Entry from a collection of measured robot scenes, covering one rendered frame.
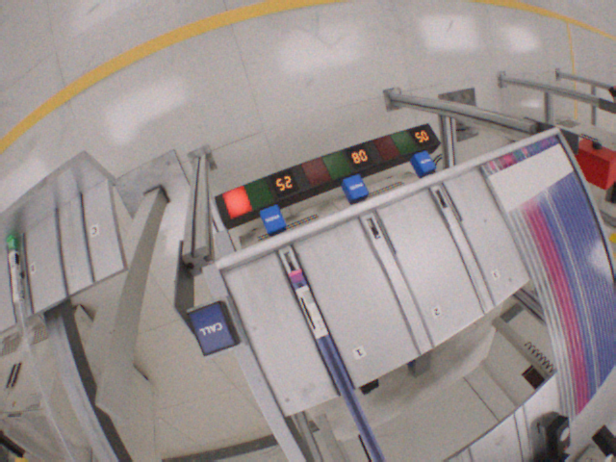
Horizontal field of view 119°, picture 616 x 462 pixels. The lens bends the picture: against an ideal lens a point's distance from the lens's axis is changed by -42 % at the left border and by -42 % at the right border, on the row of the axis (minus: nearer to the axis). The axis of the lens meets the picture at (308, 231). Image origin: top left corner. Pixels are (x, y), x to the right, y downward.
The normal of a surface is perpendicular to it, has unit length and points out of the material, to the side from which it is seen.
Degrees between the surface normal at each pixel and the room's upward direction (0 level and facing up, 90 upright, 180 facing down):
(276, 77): 0
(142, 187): 0
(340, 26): 0
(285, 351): 44
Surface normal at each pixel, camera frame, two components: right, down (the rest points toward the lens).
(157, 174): 0.30, 0.43
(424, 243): 0.04, -0.25
